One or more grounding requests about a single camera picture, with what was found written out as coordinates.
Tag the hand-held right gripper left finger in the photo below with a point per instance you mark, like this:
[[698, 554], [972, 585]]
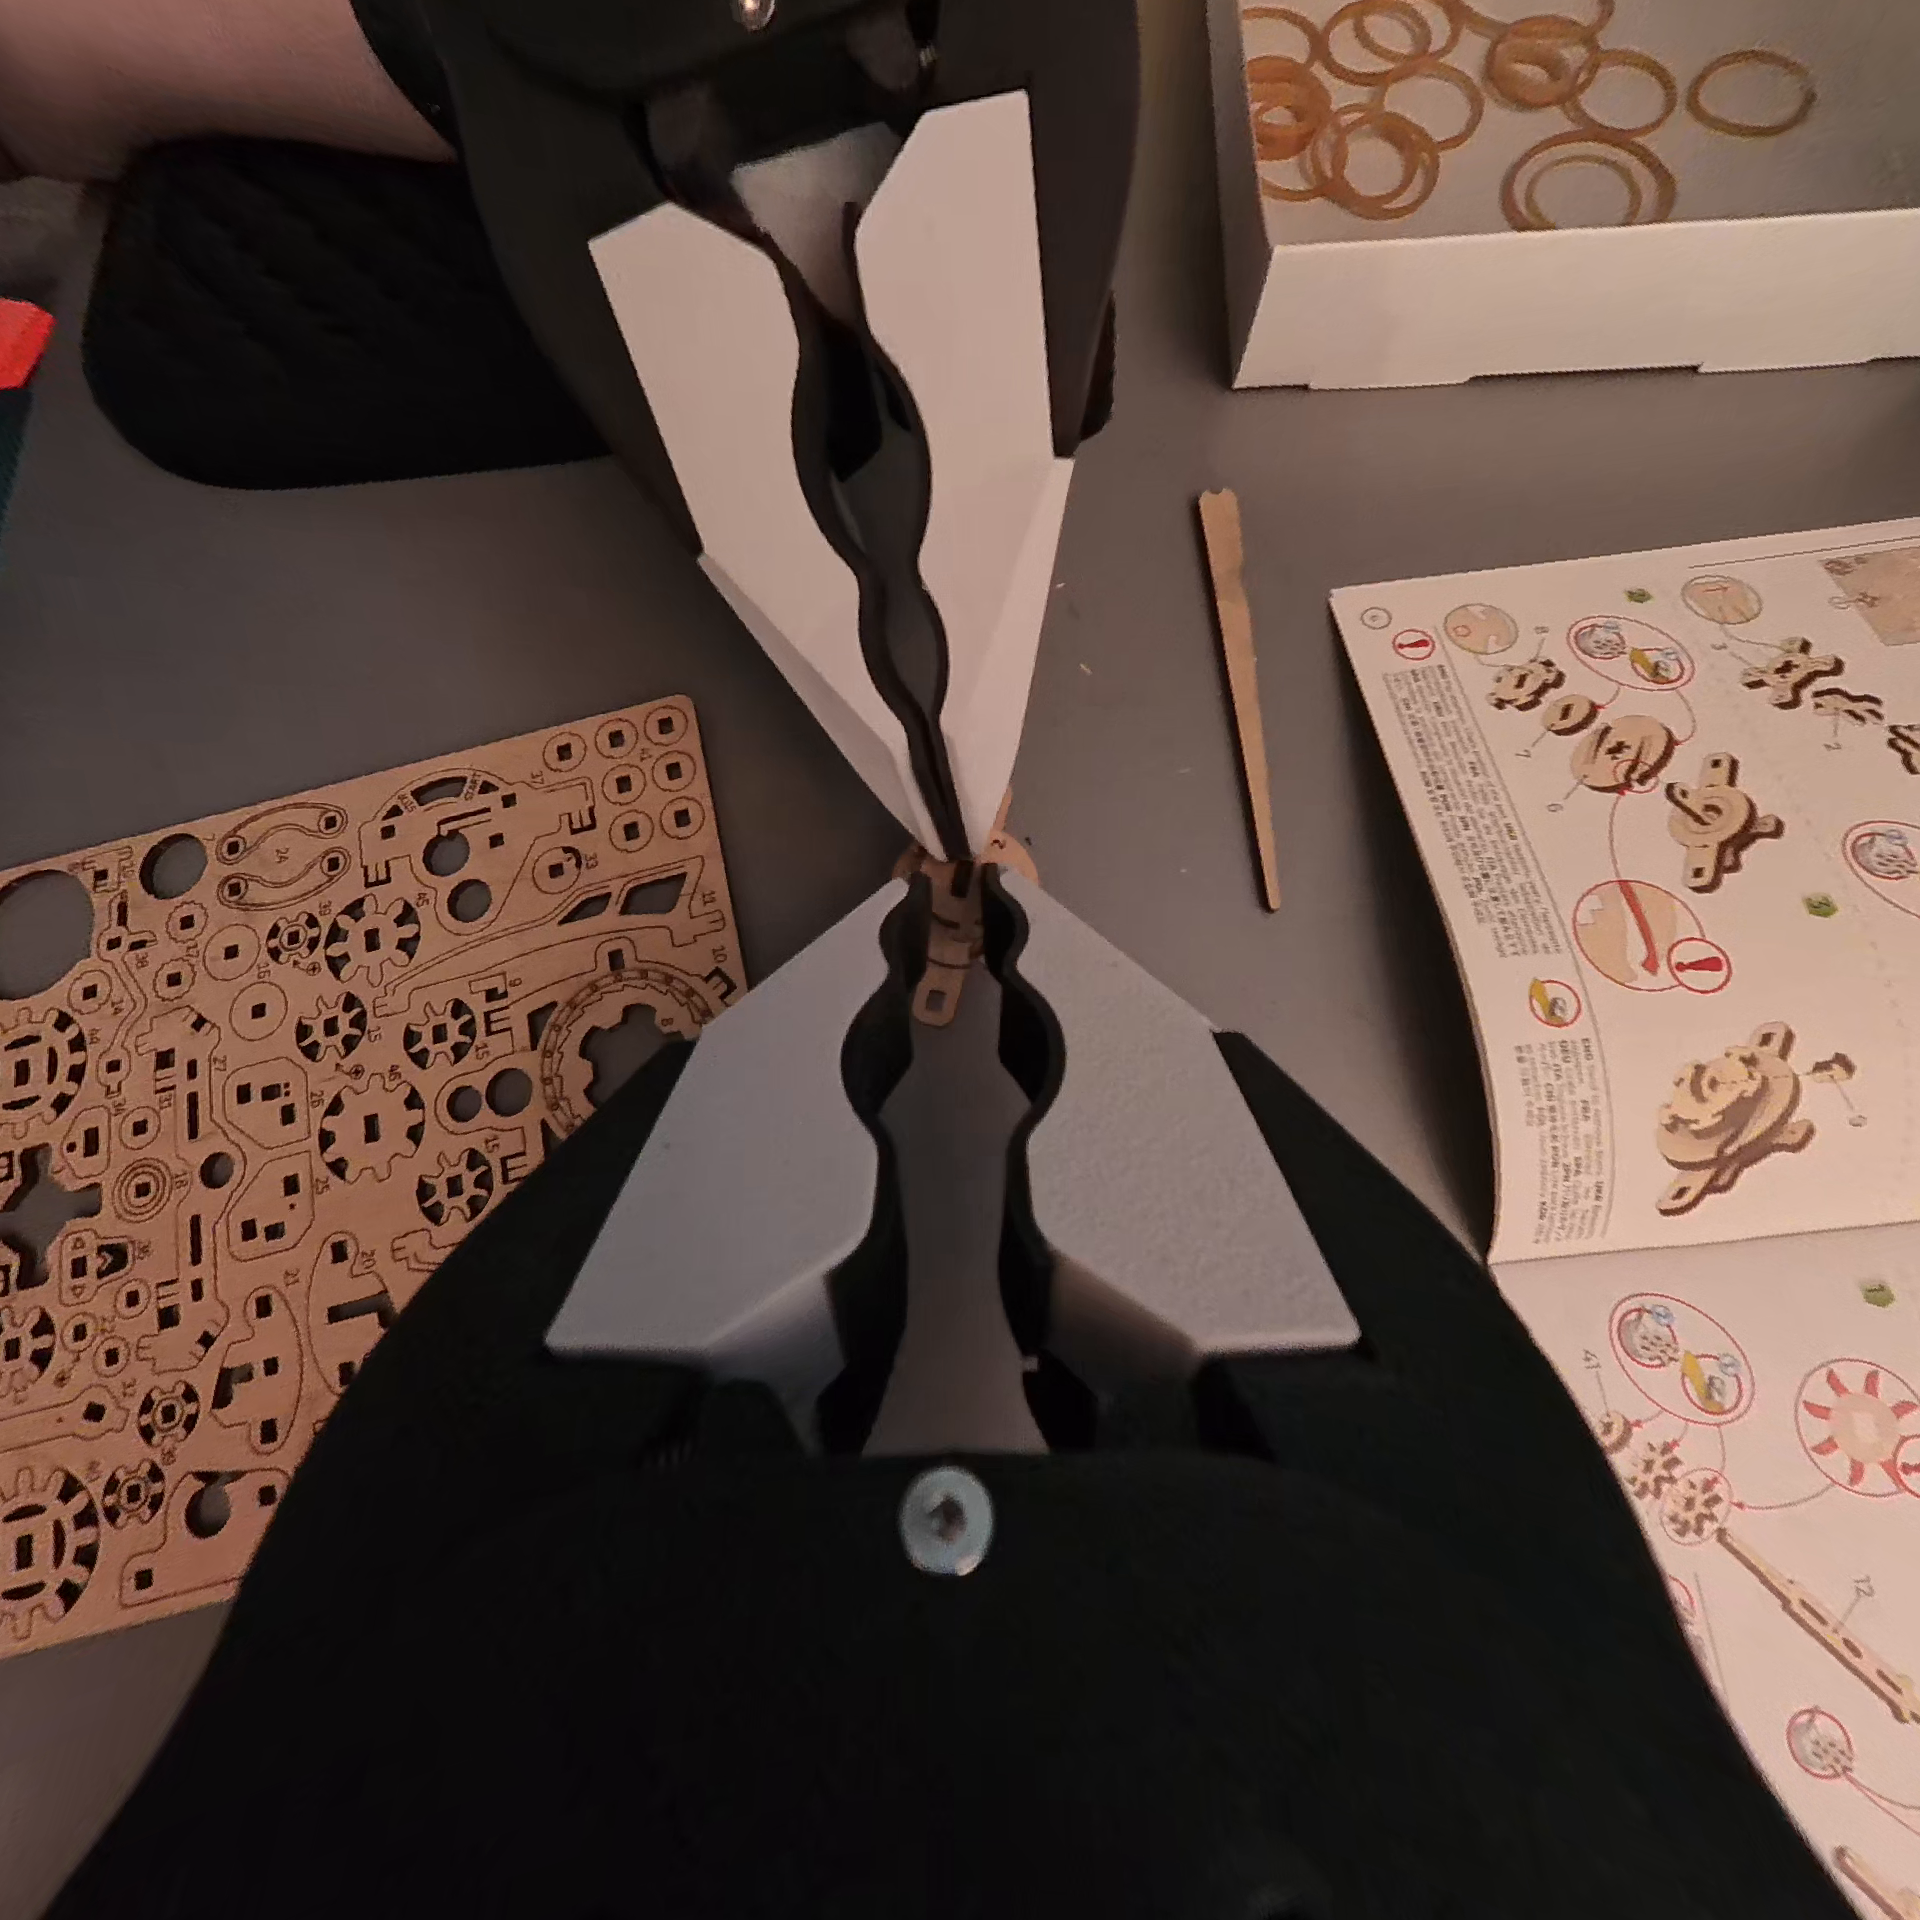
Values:
[[735, 1199]]

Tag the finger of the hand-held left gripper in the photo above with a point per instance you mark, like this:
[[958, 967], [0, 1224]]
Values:
[[990, 375], [721, 420]]

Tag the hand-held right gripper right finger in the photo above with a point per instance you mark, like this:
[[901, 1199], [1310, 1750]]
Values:
[[1188, 1199]]

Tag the laser-cut wooden parts sheet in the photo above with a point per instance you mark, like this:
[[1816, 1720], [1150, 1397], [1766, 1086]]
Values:
[[662, 960]]

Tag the round wooden model assembly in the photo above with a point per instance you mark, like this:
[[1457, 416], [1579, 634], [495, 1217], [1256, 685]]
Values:
[[946, 939]]

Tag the thin wooden stick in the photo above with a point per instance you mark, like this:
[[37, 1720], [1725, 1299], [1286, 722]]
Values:
[[1239, 674]]

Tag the person's left forearm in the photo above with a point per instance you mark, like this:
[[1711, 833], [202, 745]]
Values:
[[182, 75]]

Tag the black quilted wrist pad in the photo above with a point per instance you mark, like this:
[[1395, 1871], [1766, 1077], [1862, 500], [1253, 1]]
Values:
[[301, 330]]

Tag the pile of tan rubber bands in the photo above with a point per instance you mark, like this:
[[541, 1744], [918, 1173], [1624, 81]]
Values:
[[1349, 134]]

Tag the illustrated instruction booklet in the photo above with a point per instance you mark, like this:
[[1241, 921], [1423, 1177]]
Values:
[[1652, 1139]]

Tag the white cardboard box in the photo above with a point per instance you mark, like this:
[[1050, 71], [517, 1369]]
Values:
[[1501, 314]]

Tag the red and teal item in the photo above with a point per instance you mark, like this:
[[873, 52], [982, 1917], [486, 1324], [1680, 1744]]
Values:
[[23, 345]]

